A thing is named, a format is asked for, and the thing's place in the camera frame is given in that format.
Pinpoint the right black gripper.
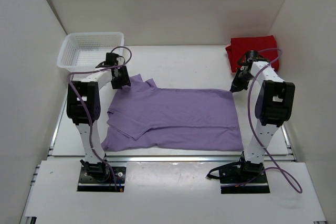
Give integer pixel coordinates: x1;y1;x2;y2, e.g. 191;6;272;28
229;68;254;93

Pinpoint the purple t shirt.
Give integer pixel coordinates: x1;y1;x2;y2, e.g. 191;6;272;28
102;74;243;152

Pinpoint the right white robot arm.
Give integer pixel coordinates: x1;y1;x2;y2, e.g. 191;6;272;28
230;49;295;182

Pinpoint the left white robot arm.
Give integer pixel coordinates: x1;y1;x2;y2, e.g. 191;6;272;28
66;46;132;181

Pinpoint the folded red t shirt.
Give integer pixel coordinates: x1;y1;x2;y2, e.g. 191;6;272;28
225;35;278;74

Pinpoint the white plastic basket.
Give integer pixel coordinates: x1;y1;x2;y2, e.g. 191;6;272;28
57;32;124;72

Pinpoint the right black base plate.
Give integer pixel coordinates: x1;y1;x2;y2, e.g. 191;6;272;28
206;157;270;194

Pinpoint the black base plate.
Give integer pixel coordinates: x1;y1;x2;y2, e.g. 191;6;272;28
206;157;270;194
77;166;127;193

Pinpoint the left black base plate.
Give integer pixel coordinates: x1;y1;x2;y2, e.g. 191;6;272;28
77;166;127;193

